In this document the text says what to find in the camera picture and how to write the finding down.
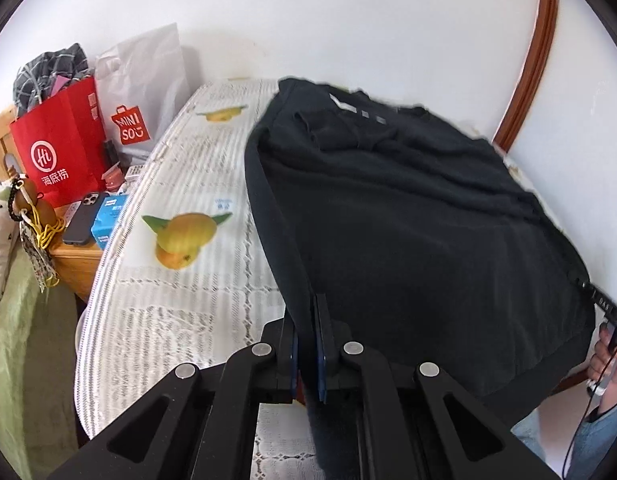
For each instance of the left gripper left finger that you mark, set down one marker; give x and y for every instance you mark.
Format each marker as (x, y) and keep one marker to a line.
(196, 423)

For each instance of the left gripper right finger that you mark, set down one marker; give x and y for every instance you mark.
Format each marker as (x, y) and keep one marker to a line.
(373, 419)

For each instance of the black sweatshirt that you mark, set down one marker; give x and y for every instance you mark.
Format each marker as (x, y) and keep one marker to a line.
(418, 239)

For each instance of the person's right hand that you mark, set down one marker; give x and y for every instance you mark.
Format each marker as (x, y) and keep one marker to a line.
(602, 367)

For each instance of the fruit print lace tablecloth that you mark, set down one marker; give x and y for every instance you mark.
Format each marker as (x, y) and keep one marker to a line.
(184, 277)

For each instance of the green floral bedding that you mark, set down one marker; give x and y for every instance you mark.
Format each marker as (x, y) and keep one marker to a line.
(37, 360)

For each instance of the wooden nightstand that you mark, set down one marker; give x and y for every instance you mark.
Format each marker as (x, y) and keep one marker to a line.
(75, 265)

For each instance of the dark smartphone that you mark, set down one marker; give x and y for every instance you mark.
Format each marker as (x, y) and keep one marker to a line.
(79, 229)

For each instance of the blue tissue box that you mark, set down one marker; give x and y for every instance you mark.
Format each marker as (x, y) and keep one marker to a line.
(106, 217)

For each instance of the pink small bottle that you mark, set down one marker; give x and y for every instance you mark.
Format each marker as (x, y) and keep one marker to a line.
(113, 178)

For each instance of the red paper shopping bag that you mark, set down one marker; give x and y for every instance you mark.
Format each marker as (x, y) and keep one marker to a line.
(61, 144)

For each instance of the white Miniso paper bag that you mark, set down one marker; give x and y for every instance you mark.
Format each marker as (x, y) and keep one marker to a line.
(141, 85)

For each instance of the plaid grey cloth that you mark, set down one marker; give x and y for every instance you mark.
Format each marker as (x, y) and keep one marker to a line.
(46, 75)

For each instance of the yellow cord keychain bundle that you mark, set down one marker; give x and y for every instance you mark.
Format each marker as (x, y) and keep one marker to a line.
(38, 226)

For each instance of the brown wooden door frame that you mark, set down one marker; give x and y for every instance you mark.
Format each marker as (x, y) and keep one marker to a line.
(534, 66)

